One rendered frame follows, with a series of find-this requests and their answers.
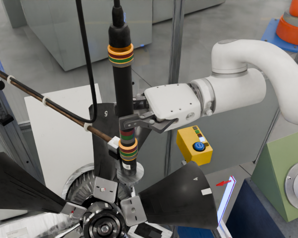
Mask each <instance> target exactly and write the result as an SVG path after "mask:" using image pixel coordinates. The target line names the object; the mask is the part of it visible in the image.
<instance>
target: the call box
mask: <svg viewBox="0 0 298 238"><path fill-rule="evenodd" d="M196 127H197V128H198V126H196ZM197 130H199V132H200V133H201V135H202V137H203V138H204V139H205V141H201V140H200V137H198V136H197V134H196V132H195V130H194V129H193V126H192V127H187V128H183V129H179V130H178V131H177V138H176V143H177V145H178V147H179V149H180V151H181V153H182V154H183V156H184V158H185V160H186V162H187V163H188V162H190V161H194V162H196V163H197V164H198V166H200V165H203V164H206V163H209V162H210V160H211V156H212V152H213V149H212V148H211V146H210V145H209V146H205V145H204V149H203V150H196V149H195V147H194V145H195V143H197V142H202V143H203V144H204V143H206V142H207V140H206V138H205V137H204V135H203V134H202V132H201V131H200V129H199V128H198V129H197ZM200 133H199V134H200Z"/></svg>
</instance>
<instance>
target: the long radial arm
mask: <svg viewBox="0 0 298 238"><path fill-rule="evenodd" d="M72 221H73V218H72V219H71V218H69V216H67V215H64V214H61V213H60V214H55V213H49V212H37V211H30V212H29V213H26V214H22V215H19V216H16V217H12V218H9V219H5V220H1V221H0V238H40V237H43V236H46V235H50V234H53V233H56V232H59V231H62V230H66V229H69V228H72V227H73V226H74V223H75V222H72Z"/></svg>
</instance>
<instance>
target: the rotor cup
mask: <svg viewBox="0 0 298 238"><path fill-rule="evenodd" d="M120 201H121V199H120V198H119V197H118V198H117V203H109V202H106V201H104V200H101V199H98V198H96V197H94V196H93V193H92V194H90V195H89V196H87V197H86V198H85V199H84V201H83V202H82V204H81V205H83V206H86V207H88V209H87V211H86V212H85V213H84V214H83V215H82V217H81V218H79V223H80V226H81V228H82V229H83V236H84V238H123V237H124V235H125V232H126V221H125V218H124V215H123V212H122V208H121V205H120ZM105 203H106V204H108V207H105ZM84 217H85V222H84ZM105 225H106V226H108V227H109V231H108V232H107V233H103V232H102V231H101V228H102V227H103V226H105Z"/></svg>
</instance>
